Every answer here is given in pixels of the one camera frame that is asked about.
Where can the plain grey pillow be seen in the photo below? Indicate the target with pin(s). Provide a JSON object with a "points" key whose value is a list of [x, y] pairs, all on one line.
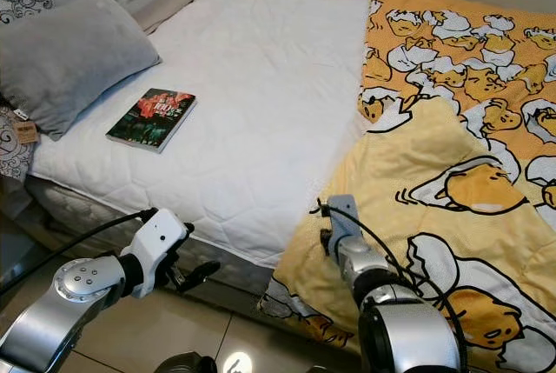
{"points": [[69, 56]]}

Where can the pale yellow cartoon egg blanket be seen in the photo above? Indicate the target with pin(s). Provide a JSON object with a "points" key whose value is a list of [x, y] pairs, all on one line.
{"points": [[426, 164]]}

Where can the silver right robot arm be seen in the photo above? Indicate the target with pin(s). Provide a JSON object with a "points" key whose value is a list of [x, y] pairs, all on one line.
{"points": [[417, 338]]}

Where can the small white pillow label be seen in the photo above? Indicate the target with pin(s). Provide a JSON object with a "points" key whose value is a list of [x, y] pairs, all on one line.
{"points": [[20, 115]]}

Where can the grey swirl patterned pillow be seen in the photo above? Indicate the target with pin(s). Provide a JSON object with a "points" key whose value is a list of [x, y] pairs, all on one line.
{"points": [[13, 151]]}

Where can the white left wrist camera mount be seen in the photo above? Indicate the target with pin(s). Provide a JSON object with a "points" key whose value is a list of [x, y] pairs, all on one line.
{"points": [[161, 238]]}

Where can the white quilted mattress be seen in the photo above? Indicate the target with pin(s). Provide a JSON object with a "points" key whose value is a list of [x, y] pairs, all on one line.
{"points": [[261, 86]]}

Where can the dark red-printed book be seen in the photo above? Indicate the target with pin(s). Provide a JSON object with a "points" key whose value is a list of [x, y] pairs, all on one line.
{"points": [[152, 119]]}

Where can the brown cardboard hang tag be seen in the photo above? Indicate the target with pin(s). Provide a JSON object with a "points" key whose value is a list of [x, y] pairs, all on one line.
{"points": [[26, 133]]}

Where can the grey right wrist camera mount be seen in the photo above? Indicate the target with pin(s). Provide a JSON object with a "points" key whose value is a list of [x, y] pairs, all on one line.
{"points": [[343, 215]]}

